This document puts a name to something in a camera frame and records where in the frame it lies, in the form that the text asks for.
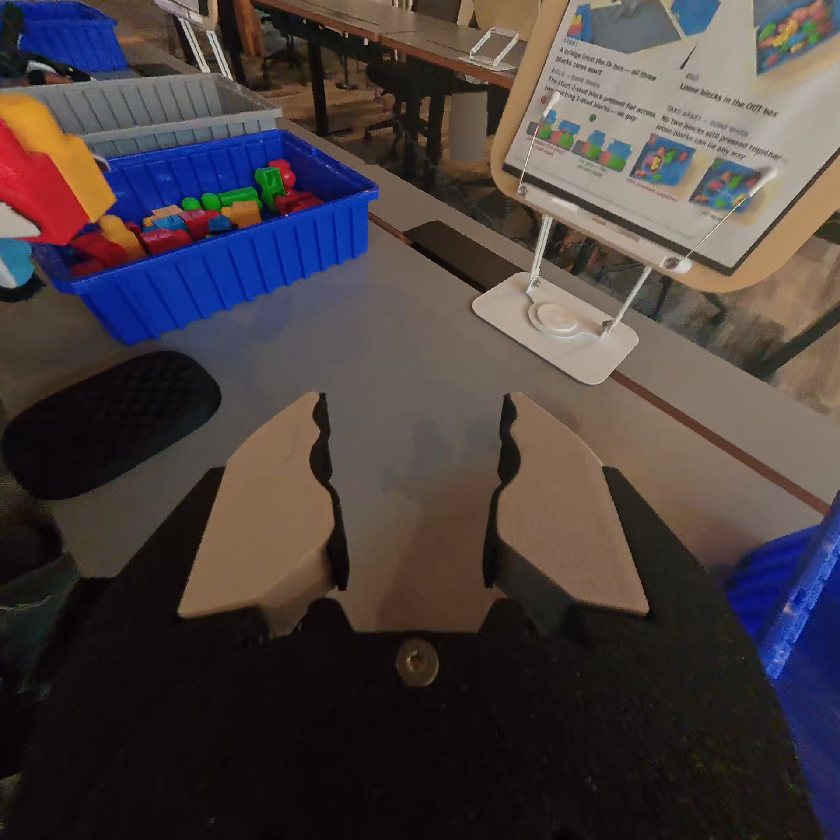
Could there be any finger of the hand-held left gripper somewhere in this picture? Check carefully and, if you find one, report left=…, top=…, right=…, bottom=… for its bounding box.
left=0, top=200, right=42, bottom=303

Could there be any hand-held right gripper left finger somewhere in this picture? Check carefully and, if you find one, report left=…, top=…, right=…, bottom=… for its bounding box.
left=177, top=392, right=349, bottom=637

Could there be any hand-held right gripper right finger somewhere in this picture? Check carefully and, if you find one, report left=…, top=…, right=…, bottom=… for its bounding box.
left=484, top=392, right=651, bottom=634

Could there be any red mega block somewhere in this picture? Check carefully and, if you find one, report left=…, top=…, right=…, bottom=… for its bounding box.
left=0, top=118, right=89, bottom=245

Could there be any red and yellow block assembly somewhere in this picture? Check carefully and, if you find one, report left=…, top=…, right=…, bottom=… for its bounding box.
left=0, top=93, right=117, bottom=224

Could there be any pile of colourful mega blocks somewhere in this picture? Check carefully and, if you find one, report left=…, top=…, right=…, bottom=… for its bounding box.
left=62, top=159, right=326, bottom=277

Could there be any blue ribbed plastic bin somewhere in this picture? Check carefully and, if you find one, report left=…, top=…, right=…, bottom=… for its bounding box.
left=33, top=129, right=379, bottom=345

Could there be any instruction sheet on white stand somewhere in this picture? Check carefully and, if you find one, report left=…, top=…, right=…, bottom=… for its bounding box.
left=472, top=0, right=840, bottom=385

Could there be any black oval textured pad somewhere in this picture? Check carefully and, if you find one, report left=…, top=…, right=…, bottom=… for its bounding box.
left=0, top=351, right=222, bottom=501

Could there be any small blue plastic bin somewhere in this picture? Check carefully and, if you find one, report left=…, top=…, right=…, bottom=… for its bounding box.
left=0, top=0, right=129, bottom=73

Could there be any grey ribbed plastic bin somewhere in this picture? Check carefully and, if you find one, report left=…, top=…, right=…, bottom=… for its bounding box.
left=0, top=72, right=283, bottom=158

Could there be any large blue plastic tote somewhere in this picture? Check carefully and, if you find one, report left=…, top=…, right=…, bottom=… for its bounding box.
left=722, top=492, right=840, bottom=840

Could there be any small book stand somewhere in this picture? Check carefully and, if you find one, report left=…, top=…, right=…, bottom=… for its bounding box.
left=154, top=0, right=234, bottom=80

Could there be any white cylindrical waste bin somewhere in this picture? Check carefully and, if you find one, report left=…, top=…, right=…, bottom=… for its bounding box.
left=449, top=88, right=490, bottom=161

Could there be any black office chair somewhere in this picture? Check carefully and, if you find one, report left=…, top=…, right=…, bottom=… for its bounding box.
left=364, top=59, right=460, bottom=172

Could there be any printed instruction sheet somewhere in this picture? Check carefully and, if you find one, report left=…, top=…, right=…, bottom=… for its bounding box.
left=502, top=0, right=840, bottom=273

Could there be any brown long table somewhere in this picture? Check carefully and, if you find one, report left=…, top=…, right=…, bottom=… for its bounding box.
left=252, top=0, right=526, bottom=89

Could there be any clear acrylic stand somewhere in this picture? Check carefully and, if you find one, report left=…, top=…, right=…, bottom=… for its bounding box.
left=459, top=28, right=526, bottom=70

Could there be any black table cable cover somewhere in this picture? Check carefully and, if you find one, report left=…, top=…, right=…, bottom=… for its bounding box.
left=403, top=221, right=526, bottom=293

